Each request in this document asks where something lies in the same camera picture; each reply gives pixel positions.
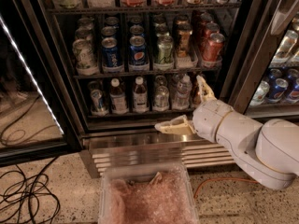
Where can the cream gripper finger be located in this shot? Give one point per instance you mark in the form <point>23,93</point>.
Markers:
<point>206,93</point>
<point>180,126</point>

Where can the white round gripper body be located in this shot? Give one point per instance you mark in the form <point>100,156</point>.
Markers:
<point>210,118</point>

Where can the blue pepsi can front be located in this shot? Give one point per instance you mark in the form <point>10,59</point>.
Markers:
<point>138,53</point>

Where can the blue pepsi can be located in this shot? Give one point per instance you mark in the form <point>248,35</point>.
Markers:
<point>138,53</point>
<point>137,30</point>
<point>136,20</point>

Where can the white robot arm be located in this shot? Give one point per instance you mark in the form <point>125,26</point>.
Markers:
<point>267,152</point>

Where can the brown can bottom shelf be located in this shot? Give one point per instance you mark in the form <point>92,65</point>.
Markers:
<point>196,97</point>

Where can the red can front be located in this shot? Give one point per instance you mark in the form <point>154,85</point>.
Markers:
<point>214,45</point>

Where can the red can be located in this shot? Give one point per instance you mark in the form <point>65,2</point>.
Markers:
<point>209,28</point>
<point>214,45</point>
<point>203,20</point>

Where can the silver can right compartment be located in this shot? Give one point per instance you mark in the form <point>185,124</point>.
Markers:
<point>260,93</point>

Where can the blue pepsi can right compartment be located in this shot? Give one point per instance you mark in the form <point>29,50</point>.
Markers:
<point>278,87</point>

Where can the brown gold can front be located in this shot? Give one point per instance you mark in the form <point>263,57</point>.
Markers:
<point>184,32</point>

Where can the brown gold can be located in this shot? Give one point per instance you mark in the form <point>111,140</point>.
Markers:
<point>184,32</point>
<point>181,19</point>

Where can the red can rear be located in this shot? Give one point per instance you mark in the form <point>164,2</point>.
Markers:
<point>203,20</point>

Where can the brown gold can rear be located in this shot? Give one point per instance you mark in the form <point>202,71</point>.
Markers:
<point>181,19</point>

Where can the stainless steel fridge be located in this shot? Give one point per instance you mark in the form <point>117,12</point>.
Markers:
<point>109,139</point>

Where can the blue can front left column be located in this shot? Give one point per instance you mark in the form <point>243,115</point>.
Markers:
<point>111,53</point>

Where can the blue can column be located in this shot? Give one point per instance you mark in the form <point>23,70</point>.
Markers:
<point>111,53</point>
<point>108,31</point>
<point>112,21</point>

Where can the blue pepsi can rear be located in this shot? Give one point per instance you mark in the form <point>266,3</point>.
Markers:
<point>136,20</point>

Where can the white green can front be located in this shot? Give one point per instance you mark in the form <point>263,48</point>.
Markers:
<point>86,63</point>

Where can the white green can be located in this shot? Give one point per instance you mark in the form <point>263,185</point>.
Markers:
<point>86,63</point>
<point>82,33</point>
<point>86,23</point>

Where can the blue can rear left column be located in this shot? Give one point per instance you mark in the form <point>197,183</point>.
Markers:
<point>112,21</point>

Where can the white green can rear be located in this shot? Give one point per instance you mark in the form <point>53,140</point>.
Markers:
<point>86,23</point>

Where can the open glass fridge door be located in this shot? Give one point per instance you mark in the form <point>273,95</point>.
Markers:
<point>35,123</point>

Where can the clear water bottle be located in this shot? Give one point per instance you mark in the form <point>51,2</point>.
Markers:
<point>182,95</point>

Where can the brown drink bottle right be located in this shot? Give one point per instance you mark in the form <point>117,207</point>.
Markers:
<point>140,95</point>

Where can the brown drink bottle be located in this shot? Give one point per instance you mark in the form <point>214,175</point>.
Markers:
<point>118,97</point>
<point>140,95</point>

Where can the closed right glass door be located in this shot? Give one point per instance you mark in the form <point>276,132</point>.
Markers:
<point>260,27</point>

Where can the brown drink bottle left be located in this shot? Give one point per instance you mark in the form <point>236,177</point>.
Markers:
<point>118,97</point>

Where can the pink bubble wrap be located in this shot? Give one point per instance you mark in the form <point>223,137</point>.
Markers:
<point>163,200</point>

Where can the clear plastic bin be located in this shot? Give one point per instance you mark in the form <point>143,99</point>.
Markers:
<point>141,173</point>

